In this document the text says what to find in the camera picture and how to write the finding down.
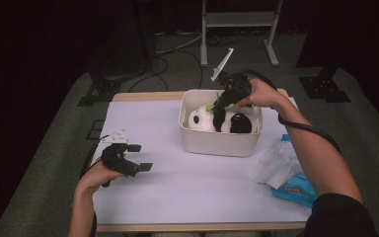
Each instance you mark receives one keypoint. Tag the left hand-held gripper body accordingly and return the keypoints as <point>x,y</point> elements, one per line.
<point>118,158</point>

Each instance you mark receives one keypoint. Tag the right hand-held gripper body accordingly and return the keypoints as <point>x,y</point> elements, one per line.
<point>237,87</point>

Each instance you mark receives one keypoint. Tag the panda plush toy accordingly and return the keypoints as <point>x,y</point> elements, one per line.
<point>204,121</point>

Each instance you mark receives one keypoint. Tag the white plastic storage box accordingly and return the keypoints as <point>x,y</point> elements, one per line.
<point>217,144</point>

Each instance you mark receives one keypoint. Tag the white wet wipe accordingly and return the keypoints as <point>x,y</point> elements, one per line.
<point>276,164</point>

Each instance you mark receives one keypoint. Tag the blue wet wipes pack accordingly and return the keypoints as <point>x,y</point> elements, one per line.
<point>296,194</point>

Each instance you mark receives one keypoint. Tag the person's right hand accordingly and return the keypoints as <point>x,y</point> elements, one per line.
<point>265,95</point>

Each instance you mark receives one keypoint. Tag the person's left hand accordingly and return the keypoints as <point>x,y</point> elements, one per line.
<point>97,177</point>

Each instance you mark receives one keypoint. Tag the black stand base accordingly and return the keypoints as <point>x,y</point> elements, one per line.
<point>324,89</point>
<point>102,90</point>

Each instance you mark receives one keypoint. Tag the white metal stand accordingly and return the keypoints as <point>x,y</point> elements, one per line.
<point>240,19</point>

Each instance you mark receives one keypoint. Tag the person's black sleeve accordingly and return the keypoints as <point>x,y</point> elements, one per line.
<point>339,217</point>

